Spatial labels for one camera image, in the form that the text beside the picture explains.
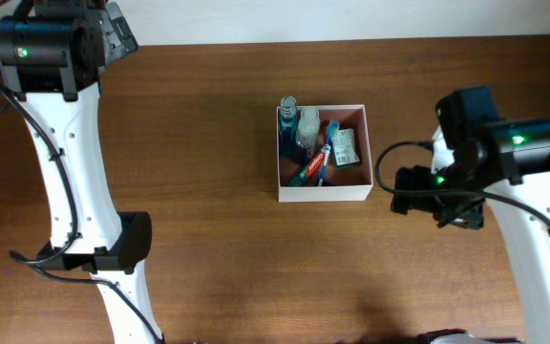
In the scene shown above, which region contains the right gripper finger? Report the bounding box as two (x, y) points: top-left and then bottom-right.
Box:
(434, 198), (485, 230)
(391, 165), (442, 215)

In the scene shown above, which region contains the green white soap box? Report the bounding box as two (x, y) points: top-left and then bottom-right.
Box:
(330, 128), (361, 168)

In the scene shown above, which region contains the blue disposable razor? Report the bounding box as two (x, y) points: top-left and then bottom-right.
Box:
(322, 180), (338, 187)

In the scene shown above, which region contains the blue white toothbrush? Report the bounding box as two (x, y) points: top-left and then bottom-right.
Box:
(316, 120), (340, 186)

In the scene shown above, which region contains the Colgate toothpaste tube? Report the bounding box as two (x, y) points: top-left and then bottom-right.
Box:
(288, 148), (324, 187)

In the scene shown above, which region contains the purple pump soap bottle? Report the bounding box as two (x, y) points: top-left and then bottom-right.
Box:
(295, 106), (321, 161)

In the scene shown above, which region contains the teal mouthwash bottle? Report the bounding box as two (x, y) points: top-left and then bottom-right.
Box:
(278, 97), (299, 158)

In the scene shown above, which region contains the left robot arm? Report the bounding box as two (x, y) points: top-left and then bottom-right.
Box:
(0, 0), (164, 343)

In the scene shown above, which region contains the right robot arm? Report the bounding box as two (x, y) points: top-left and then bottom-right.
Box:
(384, 87), (550, 343)

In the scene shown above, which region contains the white open cardboard box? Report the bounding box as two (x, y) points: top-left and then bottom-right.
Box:
(277, 104), (374, 203)

